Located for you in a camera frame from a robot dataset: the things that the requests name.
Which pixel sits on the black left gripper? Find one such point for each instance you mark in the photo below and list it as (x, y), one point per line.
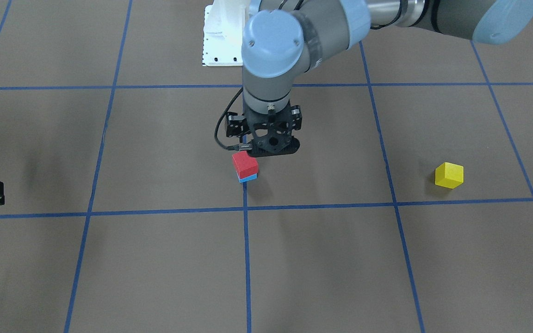
(235, 126)

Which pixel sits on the red wooden block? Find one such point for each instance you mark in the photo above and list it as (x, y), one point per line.
(244, 164)

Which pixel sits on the blue wooden block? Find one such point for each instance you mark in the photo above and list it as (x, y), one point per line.
(248, 178)

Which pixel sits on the yellow wooden block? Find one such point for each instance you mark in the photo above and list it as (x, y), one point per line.
(449, 175)

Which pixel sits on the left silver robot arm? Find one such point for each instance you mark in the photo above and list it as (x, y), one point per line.
(286, 38)

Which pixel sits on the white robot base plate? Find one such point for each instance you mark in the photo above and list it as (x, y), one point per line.
(223, 27)

